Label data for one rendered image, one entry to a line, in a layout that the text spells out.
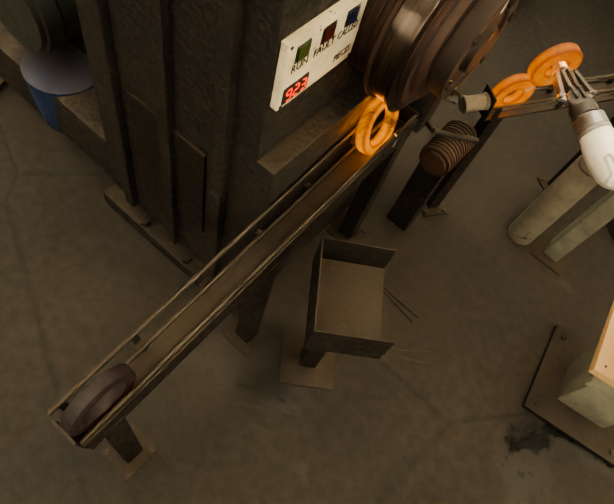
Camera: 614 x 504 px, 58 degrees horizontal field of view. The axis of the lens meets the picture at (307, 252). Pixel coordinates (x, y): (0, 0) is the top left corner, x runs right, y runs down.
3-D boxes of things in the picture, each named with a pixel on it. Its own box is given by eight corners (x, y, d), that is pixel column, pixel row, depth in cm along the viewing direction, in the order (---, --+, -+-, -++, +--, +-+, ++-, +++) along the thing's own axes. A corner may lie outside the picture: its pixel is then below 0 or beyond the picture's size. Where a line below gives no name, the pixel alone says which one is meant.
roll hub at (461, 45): (410, 108, 137) (458, 14, 113) (467, 55, 150) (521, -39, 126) (428, 121, 136) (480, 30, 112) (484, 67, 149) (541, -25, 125)
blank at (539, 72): (541, 45, 158) (545, 54, 157) (589, 38, 160) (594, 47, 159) (517, 81, 172) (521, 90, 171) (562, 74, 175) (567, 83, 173)
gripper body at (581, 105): (566, 127, 159) (553, 100, 162) (590, 124, 161) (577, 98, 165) (583, 110, 152) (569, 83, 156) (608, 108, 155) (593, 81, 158)
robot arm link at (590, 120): (597, 142, 160) (589, 125, 162) (619, 122, 152) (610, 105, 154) (572, 145, 158) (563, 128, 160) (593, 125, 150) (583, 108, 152)
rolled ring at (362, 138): (396, 82, 155) (386, 78, 157) (358, 132, 152) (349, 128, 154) (403, 122, 172) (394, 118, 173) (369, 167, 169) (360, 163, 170)
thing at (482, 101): (455, 104, 189) (461, 91, 184) (480, 100, 191) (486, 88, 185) (462, 117, 187) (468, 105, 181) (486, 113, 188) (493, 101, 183)
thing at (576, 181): (502, 233, 247) (572, 165, 202) (515, 217, 253) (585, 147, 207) (524, 250, 245) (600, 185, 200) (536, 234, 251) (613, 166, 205)
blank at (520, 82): (489, 111, 196) (493, 119, 195) (484, 87, 182) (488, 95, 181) (532, 90, 192) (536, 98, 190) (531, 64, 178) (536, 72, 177)
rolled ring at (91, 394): (130, 364, 117) (119, 353, 118) (58, 432, 110) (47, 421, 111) (142, 380, 134) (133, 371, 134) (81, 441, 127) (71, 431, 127)
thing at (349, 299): (275, 397, 196) (313, 331, 133) (283, 327, 209) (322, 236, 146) (331, 405, 199) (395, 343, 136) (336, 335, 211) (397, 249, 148)
